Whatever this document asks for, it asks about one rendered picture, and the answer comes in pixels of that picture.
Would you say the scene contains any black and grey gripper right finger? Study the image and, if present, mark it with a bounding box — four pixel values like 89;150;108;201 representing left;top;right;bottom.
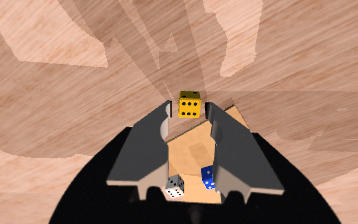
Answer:
205;102;342;224

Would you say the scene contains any white die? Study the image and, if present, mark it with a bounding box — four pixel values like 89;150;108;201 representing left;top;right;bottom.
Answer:
165;174;184;198

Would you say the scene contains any tan mat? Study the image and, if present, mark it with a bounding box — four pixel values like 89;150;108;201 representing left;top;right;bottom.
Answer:
166;105;250;203

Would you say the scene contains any blue die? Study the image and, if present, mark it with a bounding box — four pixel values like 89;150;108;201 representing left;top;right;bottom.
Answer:
201;165;215;190

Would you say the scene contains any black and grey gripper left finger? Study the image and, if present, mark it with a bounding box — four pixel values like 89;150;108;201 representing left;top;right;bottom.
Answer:
48;100;172;224

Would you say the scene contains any yellow die with black pips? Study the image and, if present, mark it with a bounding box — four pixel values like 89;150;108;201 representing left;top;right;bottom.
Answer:
178;91;201;118

